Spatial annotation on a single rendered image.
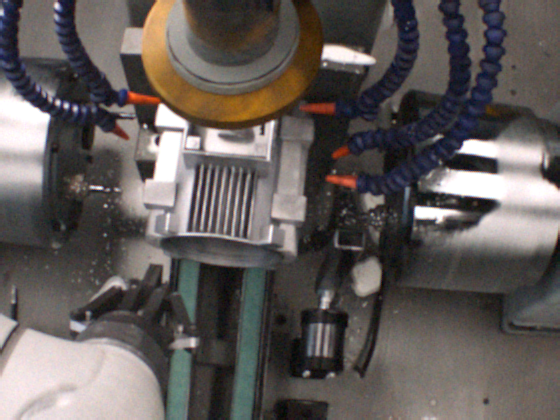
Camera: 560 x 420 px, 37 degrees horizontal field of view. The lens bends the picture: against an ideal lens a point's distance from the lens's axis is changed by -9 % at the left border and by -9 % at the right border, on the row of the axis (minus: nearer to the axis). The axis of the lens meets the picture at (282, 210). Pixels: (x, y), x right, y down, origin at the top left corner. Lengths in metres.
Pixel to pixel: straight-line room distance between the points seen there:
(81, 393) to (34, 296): 0.78
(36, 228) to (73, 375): 0.50
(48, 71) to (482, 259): 0.58
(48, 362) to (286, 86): 0.37
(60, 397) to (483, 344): 0.89
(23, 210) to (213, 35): 0.40
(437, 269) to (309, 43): 0.34
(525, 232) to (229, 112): 0.40
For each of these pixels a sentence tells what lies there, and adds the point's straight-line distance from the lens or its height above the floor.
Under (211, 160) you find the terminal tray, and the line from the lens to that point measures 1.03.
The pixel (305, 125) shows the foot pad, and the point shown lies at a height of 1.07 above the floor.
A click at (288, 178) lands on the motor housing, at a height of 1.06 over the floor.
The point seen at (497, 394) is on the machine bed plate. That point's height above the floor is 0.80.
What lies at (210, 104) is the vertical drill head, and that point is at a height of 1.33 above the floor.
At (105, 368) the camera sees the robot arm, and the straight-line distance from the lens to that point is 0.62.
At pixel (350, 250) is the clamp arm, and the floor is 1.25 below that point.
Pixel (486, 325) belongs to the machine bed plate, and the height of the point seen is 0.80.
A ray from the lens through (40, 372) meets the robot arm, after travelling 0.60.
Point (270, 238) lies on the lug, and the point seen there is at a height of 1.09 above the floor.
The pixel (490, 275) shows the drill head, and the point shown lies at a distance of 1.08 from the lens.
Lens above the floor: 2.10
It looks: 74 degrees down
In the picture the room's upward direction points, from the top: 9 degrees clockwise
